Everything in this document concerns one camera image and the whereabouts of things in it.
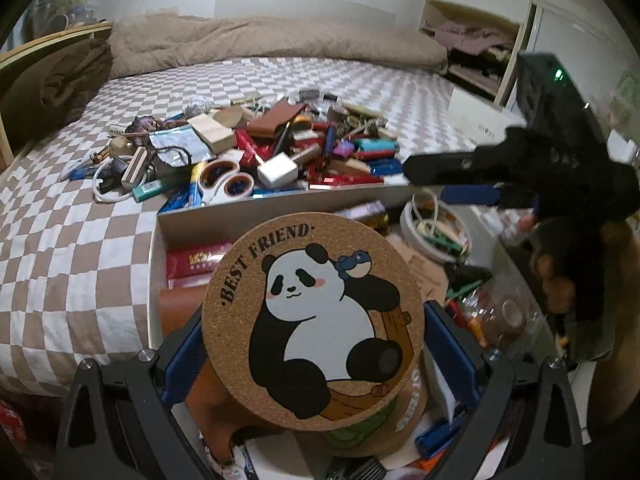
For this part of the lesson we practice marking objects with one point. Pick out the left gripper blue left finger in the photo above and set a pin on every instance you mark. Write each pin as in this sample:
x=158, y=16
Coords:
x=182, y=356

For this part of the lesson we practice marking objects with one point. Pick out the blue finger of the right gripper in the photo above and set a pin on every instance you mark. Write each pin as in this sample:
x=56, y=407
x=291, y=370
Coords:
x=506, y=162
x=504, y=196

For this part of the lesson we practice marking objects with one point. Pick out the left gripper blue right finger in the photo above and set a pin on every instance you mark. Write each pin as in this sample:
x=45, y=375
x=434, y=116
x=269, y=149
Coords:
x=457, y=354

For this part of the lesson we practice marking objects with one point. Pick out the panda cork coaster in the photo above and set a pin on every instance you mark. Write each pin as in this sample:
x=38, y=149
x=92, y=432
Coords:
x=313, y=321

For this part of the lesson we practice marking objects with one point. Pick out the orange white scissors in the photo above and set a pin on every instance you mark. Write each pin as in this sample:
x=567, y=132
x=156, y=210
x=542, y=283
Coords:
x=222, y=181

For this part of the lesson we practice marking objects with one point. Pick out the white cardboard box lid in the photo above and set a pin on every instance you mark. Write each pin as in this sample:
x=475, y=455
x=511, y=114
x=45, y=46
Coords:
x=478, y=120

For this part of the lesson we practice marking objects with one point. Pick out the bagged brown tape roll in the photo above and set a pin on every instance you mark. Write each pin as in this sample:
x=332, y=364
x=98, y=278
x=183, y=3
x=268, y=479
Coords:
x=500, y=315

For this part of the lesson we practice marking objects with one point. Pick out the large white tape roll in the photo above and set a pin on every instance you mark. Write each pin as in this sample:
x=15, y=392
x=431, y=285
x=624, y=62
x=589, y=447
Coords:
x=431, y=227

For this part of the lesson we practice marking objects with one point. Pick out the white cardboard sorting box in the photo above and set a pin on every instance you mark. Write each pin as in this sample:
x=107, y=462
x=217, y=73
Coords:
x=189, y=245

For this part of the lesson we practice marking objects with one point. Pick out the carved wooden square coaster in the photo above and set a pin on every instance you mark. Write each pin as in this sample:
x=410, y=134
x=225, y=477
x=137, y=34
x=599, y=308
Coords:
x=430, y=276

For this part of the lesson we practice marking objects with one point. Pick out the checkered bed sheet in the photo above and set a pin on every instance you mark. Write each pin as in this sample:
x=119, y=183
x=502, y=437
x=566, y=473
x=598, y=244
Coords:
x=75, y=267

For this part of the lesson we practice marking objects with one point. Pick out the teal lighter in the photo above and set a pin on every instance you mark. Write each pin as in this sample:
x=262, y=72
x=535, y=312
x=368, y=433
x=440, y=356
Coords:
x=375, y=145

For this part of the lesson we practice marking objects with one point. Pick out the purple lighter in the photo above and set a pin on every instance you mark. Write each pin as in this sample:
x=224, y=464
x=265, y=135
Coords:
x=343, y=149

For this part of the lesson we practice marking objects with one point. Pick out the honeycomb match box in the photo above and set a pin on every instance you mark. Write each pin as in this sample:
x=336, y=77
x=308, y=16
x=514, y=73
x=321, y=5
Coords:
x=135, y=171

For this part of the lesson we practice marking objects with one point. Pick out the blue white foil pouch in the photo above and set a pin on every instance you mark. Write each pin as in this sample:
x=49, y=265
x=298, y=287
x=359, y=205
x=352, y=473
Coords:
x=179, y=147

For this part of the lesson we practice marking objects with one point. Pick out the light wooden block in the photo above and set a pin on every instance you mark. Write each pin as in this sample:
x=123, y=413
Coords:
x=217, y=137

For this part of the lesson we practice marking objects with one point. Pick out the brown leather case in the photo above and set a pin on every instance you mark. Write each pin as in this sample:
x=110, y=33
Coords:
x=267, y=125

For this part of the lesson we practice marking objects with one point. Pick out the white knotted ball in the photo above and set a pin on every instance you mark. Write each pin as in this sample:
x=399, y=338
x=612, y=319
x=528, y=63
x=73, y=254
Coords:
x=197, y=105

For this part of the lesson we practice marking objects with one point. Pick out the dark brown folded blanket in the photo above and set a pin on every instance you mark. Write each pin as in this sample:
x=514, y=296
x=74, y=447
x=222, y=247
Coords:
x=55, y=91

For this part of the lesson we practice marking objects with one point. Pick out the white cube stamp handle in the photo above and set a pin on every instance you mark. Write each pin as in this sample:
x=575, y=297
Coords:
x=277, y=171

